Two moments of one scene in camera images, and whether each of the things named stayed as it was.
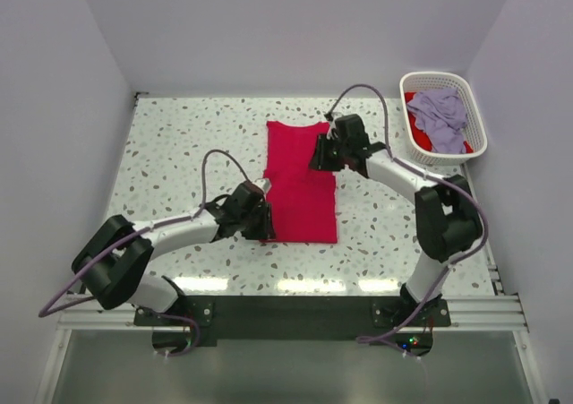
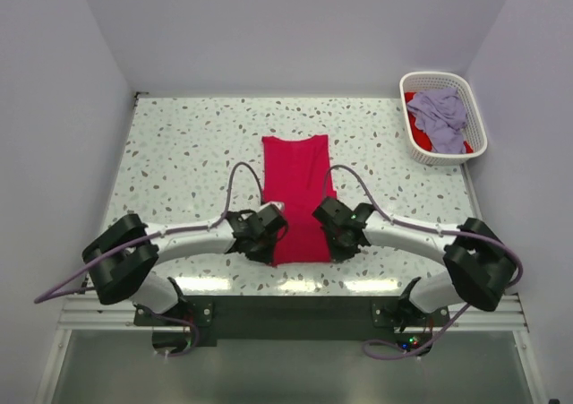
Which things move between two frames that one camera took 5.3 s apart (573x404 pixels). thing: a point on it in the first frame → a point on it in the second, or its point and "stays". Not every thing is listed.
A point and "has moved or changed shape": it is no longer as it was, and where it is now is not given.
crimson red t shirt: (303, 199) has moved or changed shape
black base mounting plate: (249, 319) stays
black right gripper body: (330, 153) → (339, 249)
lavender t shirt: (441, 115) stays
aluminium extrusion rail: (476, 313) stays
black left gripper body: (256, 225) → (264, 251)
